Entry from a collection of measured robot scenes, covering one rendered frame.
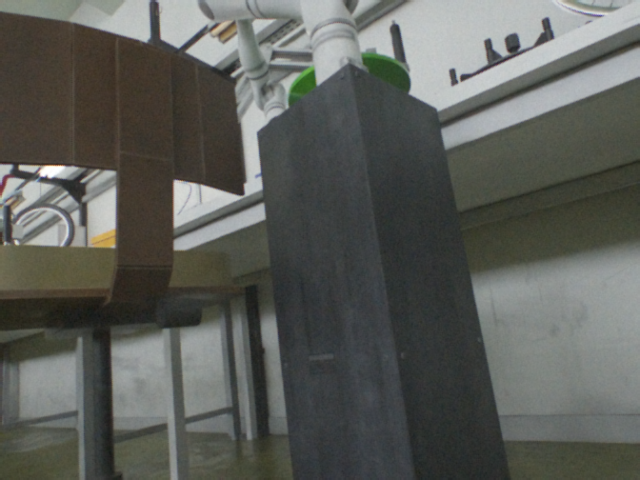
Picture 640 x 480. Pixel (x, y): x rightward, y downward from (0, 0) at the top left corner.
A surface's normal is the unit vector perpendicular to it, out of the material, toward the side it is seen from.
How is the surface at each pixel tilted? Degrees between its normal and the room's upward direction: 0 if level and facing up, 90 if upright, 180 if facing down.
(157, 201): 99
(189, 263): 90
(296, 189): 90
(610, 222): 90
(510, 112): 90
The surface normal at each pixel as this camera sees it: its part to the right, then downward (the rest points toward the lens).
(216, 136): 0.84, -0.22
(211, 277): 0.64, -0.24
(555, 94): -0.60, -0.09
